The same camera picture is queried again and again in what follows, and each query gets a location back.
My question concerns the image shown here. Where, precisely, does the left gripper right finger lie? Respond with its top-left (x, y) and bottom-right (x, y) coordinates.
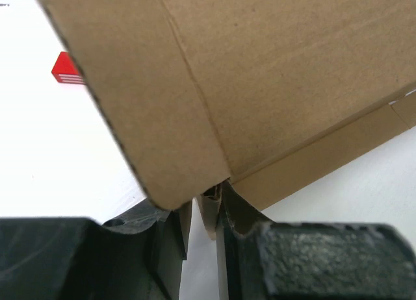
top-left (218, 182), bottom-right (415, 299)

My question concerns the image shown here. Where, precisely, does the red rectangular block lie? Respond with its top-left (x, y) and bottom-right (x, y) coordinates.
top-left (51, 51), bottom-right (85, 85)

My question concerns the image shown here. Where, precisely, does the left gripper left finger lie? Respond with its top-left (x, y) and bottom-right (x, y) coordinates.
top-left (1, 200), bottom-right (188, 299)

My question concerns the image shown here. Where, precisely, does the cardboard box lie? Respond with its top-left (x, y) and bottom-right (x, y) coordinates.
top-left (37, 0), bottom-right (415, 234)

